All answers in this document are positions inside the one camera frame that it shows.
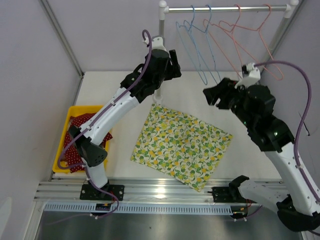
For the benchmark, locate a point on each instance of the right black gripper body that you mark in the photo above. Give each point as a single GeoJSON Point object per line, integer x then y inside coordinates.
{"type": "Point", "coordinates": [232, 98]}

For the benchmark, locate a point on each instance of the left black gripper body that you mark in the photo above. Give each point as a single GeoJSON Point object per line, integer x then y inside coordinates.
{"type": "Point", "coordinates": [171, 71]}

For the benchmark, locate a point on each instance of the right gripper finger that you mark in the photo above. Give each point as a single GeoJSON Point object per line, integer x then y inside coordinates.
{"type": "Point", "coordinates": [224, 85]}
{"type": "Point", "coordinates": [211, 95]}

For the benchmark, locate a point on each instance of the blue wire hanger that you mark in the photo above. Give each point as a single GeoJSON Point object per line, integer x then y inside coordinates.
{"type": "Point", "coordinates": [207, 45]}
{"type": "Point", "coordinates": [189, 43]}

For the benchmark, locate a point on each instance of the lemon print skirt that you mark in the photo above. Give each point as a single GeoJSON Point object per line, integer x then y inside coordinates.
{"type": "Point", "coordinates": [181, 146]}

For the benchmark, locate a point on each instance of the red polka dot skirt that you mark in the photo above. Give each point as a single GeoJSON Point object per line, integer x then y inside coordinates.
{"type": "Point", "coordinates": [71, 156]}

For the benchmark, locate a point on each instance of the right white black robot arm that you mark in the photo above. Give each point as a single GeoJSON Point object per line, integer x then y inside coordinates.
{"type": "Point", "coordinates": [298, 210]}

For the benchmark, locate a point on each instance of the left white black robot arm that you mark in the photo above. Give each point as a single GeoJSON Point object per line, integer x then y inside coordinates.
{"type": "Point", "coordinates": [133, 90]}

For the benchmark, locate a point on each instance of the clothes rack metal white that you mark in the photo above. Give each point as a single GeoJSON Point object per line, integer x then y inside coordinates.
{"type": "Point", "coordinates": [163, 9]}

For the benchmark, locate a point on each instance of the yellow plastic tray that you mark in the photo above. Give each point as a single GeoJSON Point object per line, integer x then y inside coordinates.
{"type": "Point", "coordinates": [73, 111]}

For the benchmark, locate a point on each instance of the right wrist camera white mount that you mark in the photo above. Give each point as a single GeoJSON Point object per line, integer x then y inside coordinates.
{"type": "Point", "coordinates": [250, 75]}

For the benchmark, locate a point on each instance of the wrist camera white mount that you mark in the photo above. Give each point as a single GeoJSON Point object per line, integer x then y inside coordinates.
{"type": "Point", "coordinates": [157, 43]}
{"type": "Point", "coordinates": [250, 75]}

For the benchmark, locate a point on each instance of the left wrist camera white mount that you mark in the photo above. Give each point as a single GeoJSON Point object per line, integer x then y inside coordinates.
{"type": "Point", "coordinates": [157, 43]}

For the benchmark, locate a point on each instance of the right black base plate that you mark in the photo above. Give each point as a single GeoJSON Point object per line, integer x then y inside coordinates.
{"type": "Point", "coordinates": [221, 194]}

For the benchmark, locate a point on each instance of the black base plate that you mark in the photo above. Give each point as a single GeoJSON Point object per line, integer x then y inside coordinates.
{"type": "Point", "coordinates": [88, 192]}
{"type": "Point", "coordinates": [221, 194]}

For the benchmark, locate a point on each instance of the aluminium mounting rail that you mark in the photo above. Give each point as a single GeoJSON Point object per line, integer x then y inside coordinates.
{"type": "Point", "coordinates": [148, 190]}

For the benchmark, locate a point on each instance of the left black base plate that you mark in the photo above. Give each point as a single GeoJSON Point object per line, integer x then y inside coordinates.
{"type": "Point", "coordinates": [88, 192]}

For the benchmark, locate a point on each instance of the white slotted cable duct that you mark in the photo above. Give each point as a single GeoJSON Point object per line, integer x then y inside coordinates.
{"type": "Point", "coordinates": [139, 208]}

